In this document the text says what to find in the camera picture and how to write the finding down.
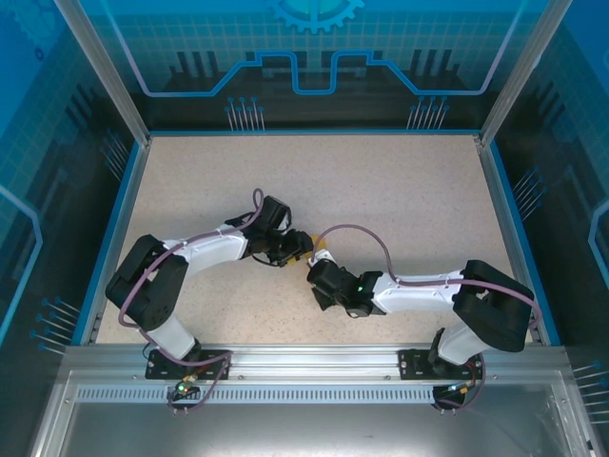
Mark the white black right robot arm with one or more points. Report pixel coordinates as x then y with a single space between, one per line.
414 292

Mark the grey metal shelf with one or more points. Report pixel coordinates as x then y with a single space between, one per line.
304 428

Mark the small green-lit circuit board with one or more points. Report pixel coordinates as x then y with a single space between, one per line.
457 389
183 388

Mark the blue grid print side panel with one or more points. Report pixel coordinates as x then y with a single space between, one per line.
38 143
571 143

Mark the aluminium mounting rail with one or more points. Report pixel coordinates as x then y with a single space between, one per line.
314 362

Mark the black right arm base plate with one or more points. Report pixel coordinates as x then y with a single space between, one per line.
414 364

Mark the aluminium side rail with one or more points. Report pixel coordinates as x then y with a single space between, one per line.
121 238
510 238

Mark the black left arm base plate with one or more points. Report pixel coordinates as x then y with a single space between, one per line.
162 366

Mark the blue gear print enclosure panel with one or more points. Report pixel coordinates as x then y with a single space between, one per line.
190 38

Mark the aluminium frame post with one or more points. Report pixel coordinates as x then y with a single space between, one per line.
109 71
521 71

